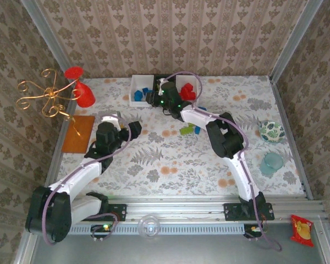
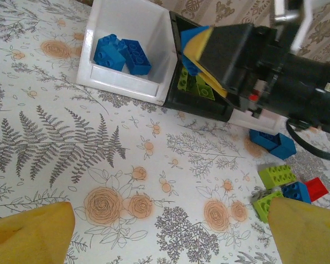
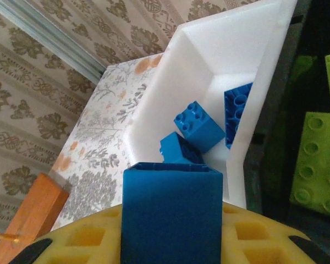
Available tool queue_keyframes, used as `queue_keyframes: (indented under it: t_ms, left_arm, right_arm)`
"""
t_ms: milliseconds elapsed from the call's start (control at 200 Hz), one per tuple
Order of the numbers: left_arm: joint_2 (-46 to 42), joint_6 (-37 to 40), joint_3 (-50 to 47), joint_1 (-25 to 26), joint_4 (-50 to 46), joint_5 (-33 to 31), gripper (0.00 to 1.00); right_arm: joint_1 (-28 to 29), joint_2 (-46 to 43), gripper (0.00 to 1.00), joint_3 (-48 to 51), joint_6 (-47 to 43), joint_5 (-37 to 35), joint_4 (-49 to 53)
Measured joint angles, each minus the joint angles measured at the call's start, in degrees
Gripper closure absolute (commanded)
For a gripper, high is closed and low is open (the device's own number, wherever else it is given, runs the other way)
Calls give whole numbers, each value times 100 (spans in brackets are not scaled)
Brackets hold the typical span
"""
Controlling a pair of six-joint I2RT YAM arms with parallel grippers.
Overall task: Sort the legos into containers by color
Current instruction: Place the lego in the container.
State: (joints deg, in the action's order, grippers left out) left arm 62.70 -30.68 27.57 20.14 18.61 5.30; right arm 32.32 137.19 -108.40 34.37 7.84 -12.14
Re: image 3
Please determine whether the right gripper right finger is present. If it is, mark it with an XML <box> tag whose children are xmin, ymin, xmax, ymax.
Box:
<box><xmin>222</xmin><ymin>203</ymin><xmax>330</xmax><ymax>264</ymax></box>

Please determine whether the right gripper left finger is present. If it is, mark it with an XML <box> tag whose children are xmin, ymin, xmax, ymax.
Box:
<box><xmin>12</xmin><ymin>205</ymin><xmax>124</xmax><ymax>264</ymax></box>

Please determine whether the blue lego brick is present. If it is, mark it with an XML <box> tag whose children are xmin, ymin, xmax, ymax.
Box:
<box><xmin>159</xmin><ymin>131</ymin><xmax>206</xmax><ymax>165</ymax></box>
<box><xmin>120</xmin><ymin>162</ymin><xmax>224</xmax><ymax>264</ymax></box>
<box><xmin>173</xmin><ymin>101</ymin><xmax>226</xmax><ymax>153</ymax></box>
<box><xmin>224</xmin><ymin>82</ymin><xmax>254</xmax><ymax>151</ymax></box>

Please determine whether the black plastic bin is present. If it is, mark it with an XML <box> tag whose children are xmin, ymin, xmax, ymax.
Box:
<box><xmin>243</xmin><ymin>0</ymin><xmax>330</xmax><ymax>248</ymax></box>

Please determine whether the white plastic bin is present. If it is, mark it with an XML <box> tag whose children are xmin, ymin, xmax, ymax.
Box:
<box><xmin>123</xmin><ymin>0</ymin><xmax>299</xmax><ymax>208</ymax></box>

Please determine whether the orange wooden block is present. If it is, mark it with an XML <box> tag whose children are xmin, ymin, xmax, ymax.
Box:
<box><xmin>0</xmin><ymin>172</ymin><xmax>70</xmax><ymax>264</ymax></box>

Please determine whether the aluminum frame post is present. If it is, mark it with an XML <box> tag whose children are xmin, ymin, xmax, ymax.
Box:
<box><xmin>0</xmin><ymin>0</ymin><xmax>108</xmax><ymax>83</ymax></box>

